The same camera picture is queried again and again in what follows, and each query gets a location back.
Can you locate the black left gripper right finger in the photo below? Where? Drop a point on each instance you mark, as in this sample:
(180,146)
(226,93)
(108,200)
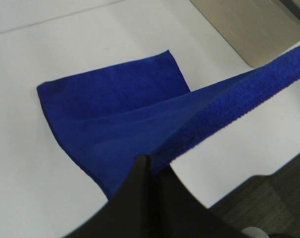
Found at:
(176,213)

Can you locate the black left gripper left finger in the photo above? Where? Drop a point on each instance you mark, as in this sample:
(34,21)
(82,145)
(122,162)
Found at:
(126,214)

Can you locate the blue microfibre towel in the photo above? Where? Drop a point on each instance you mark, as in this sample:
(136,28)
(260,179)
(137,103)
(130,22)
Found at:
(104,118)

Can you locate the beige bin with grey rim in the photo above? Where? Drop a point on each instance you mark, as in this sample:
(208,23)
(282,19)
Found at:
(258,30)

